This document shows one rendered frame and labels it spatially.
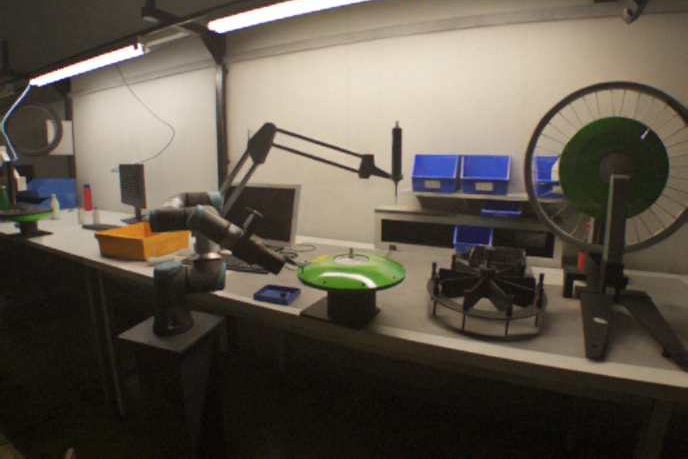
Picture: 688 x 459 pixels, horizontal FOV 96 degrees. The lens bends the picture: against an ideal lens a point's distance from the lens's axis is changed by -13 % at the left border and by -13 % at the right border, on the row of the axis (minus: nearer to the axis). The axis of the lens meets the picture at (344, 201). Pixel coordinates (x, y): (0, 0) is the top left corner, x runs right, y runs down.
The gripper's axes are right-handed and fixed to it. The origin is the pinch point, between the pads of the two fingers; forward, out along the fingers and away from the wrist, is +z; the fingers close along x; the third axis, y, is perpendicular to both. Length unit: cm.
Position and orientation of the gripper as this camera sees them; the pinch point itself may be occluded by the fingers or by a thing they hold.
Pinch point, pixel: (303, 268)
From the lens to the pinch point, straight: 99.7
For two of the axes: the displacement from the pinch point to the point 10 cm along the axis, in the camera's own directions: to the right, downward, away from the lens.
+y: -5.4, 8.4, -1.0
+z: 7.6, 5.3, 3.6
